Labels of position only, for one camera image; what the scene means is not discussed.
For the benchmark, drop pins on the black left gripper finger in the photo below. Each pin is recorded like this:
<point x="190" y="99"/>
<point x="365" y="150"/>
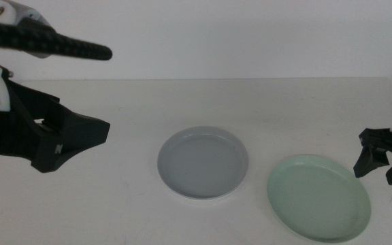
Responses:
<point x="77" y="136"/>
<point x="46" y="109"/>

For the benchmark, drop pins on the pale green shallow bowl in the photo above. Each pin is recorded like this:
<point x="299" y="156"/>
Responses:
<point x="318" y="200"/>

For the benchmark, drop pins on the grey shallow bowl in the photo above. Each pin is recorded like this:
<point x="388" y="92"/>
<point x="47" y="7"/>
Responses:
<point x="201" y="163"/>

